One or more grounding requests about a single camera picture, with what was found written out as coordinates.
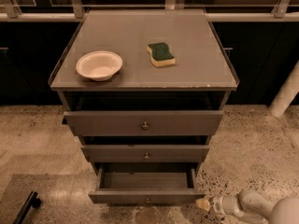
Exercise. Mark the grey bottom drawer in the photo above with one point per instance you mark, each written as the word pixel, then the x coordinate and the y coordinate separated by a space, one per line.
pixel 150 184

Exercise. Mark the grey top drawer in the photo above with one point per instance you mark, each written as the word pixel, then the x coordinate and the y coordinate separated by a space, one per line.
pixel 143 123

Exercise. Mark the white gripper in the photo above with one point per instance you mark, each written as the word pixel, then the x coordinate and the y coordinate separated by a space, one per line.
pixel 219 202

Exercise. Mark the green yellow sponge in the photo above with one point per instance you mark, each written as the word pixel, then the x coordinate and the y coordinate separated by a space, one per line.
pixel 160 54

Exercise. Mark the grey drawer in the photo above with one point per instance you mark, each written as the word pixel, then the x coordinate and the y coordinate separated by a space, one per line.
pixel 143 123
pixel 145 153
pixel 150 184

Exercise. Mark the grey drawer cabinet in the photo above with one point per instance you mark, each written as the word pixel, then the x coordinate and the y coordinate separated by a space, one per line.
pixel 201 79

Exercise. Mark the black bar on floor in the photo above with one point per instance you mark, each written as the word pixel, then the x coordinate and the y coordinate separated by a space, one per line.
pixel 31 202

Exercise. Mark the white pillar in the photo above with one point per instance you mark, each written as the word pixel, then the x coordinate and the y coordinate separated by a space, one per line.
pixel 286 94

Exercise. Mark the white paper bowl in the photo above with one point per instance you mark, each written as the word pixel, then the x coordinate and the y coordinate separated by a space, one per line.
pixel 99 65

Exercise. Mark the grey middle drawer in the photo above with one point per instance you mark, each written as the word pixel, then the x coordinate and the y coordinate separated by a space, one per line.
pixel 145 153

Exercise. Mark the metal railing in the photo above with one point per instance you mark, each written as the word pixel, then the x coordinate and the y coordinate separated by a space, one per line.
pixel 215 10

